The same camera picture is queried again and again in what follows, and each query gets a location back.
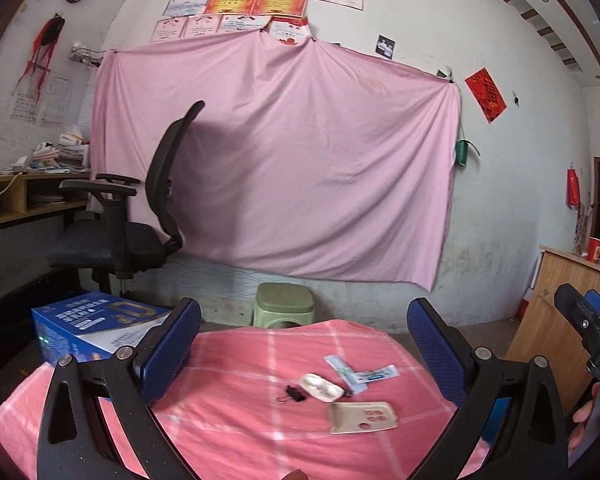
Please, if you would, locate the white blue sachet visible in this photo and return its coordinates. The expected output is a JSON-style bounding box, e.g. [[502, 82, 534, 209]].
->
[[354, 365, 398, 383]]

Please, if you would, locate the wire wall shelf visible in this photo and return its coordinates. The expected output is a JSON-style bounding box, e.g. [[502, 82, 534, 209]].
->
[[70, 42, 103, 67]]

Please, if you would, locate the red hanging ornament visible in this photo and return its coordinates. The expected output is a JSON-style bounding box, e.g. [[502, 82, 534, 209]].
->
[[566, 162, 581, 209]]

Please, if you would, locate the pink wall sheet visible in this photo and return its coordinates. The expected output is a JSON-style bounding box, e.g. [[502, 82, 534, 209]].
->
[[89, 27, 462, 291]]

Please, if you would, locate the wall calendar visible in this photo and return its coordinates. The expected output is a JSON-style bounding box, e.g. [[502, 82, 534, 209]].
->
[[10, 76, 72, 128]]

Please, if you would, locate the person's right hand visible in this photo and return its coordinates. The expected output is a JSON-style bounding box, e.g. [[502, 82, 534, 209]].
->
[[567, 382, 600, 453]]

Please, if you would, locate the black office chair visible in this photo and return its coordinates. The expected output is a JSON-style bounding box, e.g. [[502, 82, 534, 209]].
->
[[46, 100, 206, 306]]

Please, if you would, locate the group of wall certificates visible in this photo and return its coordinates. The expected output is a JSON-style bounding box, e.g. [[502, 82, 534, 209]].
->
[[150, 0, 366, 47]]

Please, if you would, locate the red paper wall decoration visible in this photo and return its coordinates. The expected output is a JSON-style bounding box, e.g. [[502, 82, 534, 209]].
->
[[464, 66, 508, 124]]

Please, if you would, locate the light blue sachet strip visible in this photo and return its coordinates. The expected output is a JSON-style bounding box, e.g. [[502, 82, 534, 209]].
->
[[324, 354, 368, 396]]

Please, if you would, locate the wooden cabinet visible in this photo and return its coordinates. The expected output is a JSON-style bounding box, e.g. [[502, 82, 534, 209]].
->
[[507, 245, 600, 416]]

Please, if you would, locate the green wall holder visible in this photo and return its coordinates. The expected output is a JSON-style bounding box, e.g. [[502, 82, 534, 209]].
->
[[454, 137, 482, 167]]

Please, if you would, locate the red tassel ornament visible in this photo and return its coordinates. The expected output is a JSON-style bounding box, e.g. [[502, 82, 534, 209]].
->
[[12, 15, 66, 96]]

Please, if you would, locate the green plastic stool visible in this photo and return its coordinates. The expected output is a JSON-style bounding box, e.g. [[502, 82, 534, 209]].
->
[[252, 282, 316, 330]]

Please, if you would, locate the white tissue box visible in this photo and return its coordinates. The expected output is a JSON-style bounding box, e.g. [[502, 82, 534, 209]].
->
[[59, 125, 88, 147]]

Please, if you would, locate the stack of books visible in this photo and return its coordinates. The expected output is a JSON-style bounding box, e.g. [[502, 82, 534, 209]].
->
[[30, 142, 92, 173]]

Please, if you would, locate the white cable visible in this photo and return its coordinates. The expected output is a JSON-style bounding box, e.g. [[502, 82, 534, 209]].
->
[[0, 172, 23, 213]]

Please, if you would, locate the wooden desk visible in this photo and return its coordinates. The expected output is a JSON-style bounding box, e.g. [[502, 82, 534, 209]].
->
[[0, 170, 101, 311]]

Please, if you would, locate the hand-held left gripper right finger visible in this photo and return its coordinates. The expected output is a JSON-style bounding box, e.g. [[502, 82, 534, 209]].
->
[[406, 297, 571, 480]]

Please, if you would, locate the pink checked bedcover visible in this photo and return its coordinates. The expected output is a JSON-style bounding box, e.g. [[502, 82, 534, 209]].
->
[[0, 318, 486, 480]]

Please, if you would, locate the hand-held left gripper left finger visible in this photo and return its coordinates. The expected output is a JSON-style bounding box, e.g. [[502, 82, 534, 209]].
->
[[36, 297, 206, 480]]

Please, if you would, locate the beige phone case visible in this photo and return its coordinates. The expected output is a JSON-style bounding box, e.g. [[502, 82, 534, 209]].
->
[[328, 401, 398, 435]]

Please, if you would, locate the white earbud case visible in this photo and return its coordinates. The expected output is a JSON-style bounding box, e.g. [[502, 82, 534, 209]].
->
[[300, 373, 343, 402]]

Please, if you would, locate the blue cardboard box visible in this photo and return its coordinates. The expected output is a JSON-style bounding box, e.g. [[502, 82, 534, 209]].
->
[[31, 291, 173, 363]]

